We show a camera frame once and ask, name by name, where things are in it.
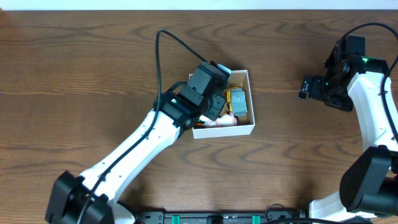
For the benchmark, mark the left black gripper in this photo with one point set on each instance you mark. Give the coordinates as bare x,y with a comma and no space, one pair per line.
216,106

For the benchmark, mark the white cardboard box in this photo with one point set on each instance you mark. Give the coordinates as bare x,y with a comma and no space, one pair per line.
245,124

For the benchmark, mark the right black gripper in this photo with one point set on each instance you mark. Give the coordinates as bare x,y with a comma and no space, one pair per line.
345,104

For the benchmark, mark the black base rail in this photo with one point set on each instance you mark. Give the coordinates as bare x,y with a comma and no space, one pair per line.
276,213

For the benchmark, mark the grey yellow toy truck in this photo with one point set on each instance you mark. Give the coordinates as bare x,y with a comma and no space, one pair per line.
236,101

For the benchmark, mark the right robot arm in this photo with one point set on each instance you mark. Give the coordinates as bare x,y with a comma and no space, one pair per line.
354,81

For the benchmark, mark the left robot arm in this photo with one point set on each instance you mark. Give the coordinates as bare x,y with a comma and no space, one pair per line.
92,197

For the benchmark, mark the white duck toy pink hat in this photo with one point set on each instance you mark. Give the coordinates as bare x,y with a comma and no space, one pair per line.
226,120

